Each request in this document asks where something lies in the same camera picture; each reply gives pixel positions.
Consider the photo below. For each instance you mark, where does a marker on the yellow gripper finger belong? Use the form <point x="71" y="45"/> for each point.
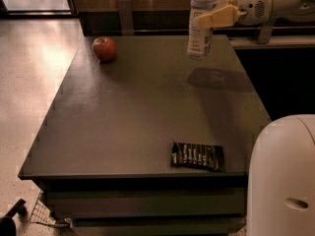
<point x="221" y="3"/>
<point x="221" y="17"/>

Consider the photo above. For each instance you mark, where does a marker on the clear plastic water bottle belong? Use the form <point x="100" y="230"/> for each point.
<point x="199" y="39"/>

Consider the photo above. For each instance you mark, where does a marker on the white wire basket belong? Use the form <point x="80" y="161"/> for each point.
<point x="41" y="215"/>

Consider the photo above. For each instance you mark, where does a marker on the black snack packet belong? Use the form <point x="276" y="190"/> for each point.
<point x="198" y="156"/>

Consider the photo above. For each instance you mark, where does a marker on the red apple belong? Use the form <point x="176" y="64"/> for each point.
<point x="104" y="49"/>

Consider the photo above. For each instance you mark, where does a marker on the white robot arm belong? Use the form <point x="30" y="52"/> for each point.
<point x="281" y="182"/>

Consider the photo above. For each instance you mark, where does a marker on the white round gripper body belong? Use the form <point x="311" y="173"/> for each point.
<point x="254" y="4"/>

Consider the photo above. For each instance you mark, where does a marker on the grey drawer cabinet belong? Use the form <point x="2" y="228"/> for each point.
<point x="102" y="154"/>

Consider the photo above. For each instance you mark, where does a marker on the black object bottom left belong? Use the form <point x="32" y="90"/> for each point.
<point x="7" y="223"/>

